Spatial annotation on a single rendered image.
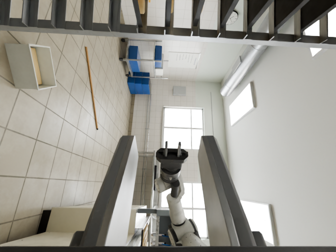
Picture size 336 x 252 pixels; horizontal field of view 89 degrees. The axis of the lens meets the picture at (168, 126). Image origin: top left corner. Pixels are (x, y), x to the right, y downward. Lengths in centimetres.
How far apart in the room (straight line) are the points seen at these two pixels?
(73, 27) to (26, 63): 86
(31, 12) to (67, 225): 159
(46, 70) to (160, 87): 454
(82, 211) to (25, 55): 130
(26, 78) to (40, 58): 25
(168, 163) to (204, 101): 524
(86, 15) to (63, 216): 163
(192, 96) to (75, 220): 486
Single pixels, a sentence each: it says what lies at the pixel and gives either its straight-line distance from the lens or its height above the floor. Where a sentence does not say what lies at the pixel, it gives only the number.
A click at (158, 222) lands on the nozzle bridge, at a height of 104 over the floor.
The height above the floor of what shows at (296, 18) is 149.
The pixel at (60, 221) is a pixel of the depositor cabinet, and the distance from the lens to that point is 195.
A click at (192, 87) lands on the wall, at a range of 602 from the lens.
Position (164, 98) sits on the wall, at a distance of 571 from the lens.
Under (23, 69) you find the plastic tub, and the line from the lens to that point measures 157.
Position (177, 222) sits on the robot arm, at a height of 113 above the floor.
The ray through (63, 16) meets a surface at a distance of 76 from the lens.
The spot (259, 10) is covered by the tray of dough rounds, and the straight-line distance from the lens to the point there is 65.
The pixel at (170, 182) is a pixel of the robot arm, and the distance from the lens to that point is 76.
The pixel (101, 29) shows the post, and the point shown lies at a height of 83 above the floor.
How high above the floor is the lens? 104
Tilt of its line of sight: 2 degrees up
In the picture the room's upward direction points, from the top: 92 degrees clockwise
